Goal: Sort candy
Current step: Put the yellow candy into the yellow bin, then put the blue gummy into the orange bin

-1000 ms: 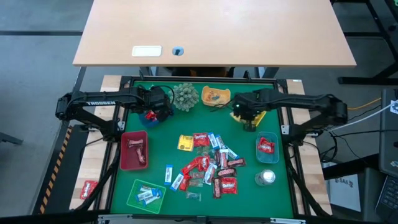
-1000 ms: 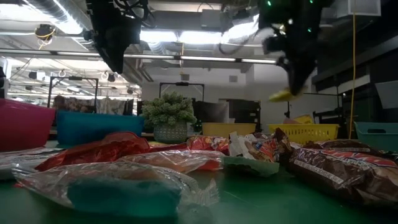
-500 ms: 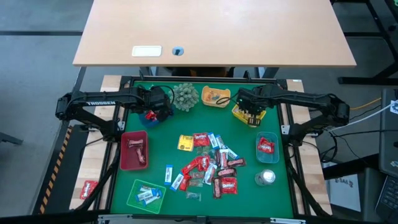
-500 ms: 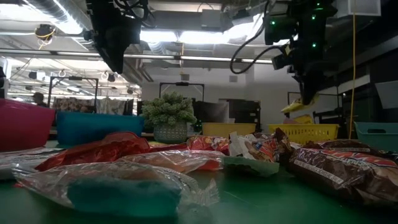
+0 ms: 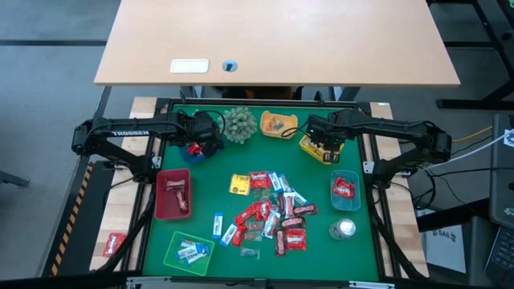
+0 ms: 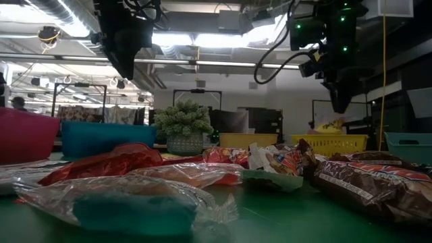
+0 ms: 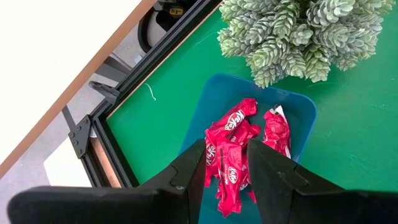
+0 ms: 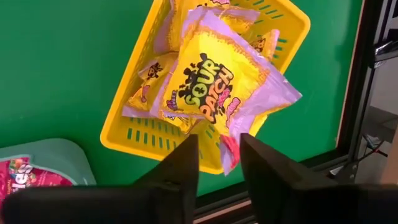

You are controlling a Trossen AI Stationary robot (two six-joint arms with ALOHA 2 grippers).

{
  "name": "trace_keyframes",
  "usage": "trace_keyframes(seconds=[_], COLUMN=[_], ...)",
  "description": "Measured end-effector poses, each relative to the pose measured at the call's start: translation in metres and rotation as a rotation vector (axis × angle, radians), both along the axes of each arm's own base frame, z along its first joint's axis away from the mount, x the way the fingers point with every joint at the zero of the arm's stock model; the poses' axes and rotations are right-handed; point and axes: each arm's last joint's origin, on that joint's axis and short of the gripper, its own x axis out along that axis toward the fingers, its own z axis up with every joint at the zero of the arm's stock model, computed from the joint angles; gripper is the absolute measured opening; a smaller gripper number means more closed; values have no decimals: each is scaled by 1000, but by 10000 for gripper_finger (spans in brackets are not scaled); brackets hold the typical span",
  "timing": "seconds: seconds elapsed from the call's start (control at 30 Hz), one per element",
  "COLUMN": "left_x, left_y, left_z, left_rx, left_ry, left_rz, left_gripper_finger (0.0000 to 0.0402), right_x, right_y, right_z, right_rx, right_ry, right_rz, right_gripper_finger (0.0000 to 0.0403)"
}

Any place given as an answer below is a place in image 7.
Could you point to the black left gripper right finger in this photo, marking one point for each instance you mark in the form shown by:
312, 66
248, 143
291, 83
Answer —
304, 199

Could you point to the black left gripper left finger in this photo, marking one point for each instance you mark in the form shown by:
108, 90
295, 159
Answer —
140, 205

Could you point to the green table mat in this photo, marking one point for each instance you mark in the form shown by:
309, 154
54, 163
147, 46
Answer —
357, 140

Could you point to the white thread scrap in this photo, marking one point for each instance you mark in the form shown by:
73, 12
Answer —
153, 95

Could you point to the blue plastic bin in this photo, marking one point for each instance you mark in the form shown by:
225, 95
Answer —
224, 90

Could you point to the artificial pale green succulent plant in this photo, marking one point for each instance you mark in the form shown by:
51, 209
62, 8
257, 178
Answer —
295, 34

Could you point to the light wooden desk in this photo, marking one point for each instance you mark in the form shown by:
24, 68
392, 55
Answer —
46, 62

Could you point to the black round device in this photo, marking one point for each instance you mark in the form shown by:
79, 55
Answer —
161, 7

